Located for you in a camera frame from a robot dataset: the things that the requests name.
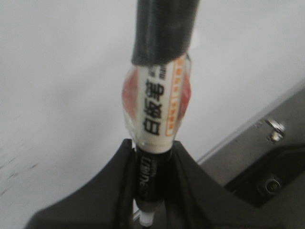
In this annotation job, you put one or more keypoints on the silver frame screw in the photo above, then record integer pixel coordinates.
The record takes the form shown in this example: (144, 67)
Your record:
(278, 130)

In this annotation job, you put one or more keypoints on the black corner bracket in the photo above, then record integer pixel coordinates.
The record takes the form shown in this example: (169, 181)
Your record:
(269, 175)

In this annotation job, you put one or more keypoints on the white whiteboard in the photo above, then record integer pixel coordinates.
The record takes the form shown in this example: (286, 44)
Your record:
(63, 64)

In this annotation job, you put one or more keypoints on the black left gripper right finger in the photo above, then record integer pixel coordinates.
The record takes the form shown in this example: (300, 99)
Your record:
(197, 197)

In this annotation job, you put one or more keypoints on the whiteboard marker pen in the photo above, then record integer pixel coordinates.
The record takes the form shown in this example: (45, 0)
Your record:
(156, 94)

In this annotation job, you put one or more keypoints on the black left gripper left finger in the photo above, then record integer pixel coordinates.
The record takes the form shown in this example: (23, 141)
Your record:
(105, 202)

